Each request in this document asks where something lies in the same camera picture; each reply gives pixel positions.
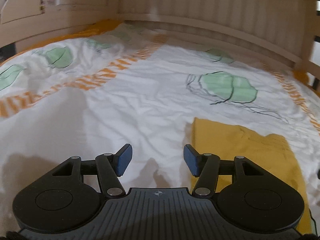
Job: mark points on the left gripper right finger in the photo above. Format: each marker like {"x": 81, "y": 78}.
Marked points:
{"x": 204, "y": 167}

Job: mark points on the orange bed sheet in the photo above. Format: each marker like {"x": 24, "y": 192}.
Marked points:
{"x": 44, "y": 39}

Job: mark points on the white shelf unit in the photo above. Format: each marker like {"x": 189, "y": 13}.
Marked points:
{"x": 25, "y": 18}

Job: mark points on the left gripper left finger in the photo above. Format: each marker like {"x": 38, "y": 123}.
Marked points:
{"x": 110, "y": 167}

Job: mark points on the white wooden bed frame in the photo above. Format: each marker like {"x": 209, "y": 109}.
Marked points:
{"x": 281, "y": 32}

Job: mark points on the white patterned duvet cover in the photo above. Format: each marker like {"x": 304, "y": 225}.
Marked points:
{"x": 91, "y": 95}

